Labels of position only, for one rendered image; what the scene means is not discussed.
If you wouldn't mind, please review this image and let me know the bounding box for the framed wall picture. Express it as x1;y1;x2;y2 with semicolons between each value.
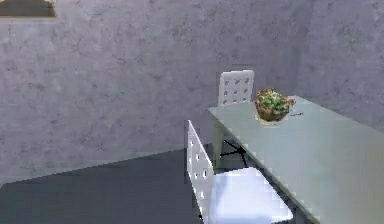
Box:
0;0;58;19

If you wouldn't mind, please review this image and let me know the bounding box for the white perforated chair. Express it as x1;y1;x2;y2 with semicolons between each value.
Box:
217;69;256;168
185;119;294;224

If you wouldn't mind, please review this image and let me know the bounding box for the pale green table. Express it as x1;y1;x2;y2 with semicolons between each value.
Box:
207;95;384;224

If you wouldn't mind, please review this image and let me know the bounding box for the green plant in brown bowl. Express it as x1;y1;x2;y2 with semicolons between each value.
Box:
255;87;296;123

